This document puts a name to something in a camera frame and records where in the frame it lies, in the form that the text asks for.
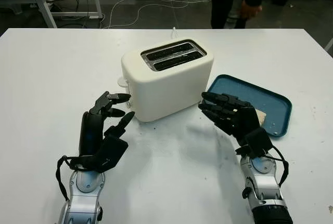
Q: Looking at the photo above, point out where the person bare hand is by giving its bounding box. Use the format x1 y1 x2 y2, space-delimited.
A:
240 0 263 21

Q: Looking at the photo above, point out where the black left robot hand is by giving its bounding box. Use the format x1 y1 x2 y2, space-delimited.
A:
79 91 135 157

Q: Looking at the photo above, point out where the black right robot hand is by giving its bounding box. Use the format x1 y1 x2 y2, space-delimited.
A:
198 91 263 147

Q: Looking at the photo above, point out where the slice of bread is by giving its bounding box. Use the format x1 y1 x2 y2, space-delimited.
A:
254 109 268 125

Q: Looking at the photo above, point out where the white toaster lever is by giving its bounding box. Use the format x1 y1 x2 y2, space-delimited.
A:
116 77 130 88

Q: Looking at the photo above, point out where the blue plastic tray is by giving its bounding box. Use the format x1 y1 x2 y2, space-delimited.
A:
207 74 293 138

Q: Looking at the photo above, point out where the white two-slot toaster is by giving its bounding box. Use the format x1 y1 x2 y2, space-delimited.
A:
121 38 215 123

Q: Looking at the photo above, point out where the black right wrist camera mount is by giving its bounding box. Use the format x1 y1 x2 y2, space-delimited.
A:
235 127 274 162

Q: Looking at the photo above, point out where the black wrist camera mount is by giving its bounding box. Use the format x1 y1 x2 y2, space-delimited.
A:
235 127 274 162
70 134 129 174

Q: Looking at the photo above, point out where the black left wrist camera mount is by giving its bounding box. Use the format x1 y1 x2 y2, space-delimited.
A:
70 134 129 174

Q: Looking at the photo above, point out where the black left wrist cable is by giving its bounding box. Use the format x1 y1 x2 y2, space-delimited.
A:
56 155 79 201

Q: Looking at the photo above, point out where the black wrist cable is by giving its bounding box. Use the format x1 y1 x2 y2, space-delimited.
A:
56 155 79 201
270 146 289 191

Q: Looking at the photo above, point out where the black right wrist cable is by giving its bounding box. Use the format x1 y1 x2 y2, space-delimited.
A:
270 146 289 191

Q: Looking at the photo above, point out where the white cable on floor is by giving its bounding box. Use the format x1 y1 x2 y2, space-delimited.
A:
104 0 213 29

